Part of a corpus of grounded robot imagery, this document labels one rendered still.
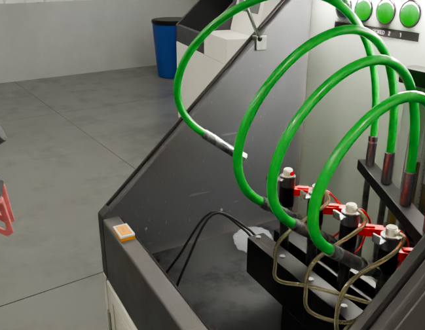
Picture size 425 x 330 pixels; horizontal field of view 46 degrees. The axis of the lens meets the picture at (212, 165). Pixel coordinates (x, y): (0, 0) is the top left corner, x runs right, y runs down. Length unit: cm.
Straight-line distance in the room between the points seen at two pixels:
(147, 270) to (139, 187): 25
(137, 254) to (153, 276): 8
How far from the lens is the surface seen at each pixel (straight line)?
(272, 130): 125
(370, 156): 102
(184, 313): 83
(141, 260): 97
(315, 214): 62
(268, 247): 95
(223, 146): 94
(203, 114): 114
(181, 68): 90
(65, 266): 278
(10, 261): 291
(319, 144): 127
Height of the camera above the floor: 147
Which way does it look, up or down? 22 degrees down
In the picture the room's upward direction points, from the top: straight up
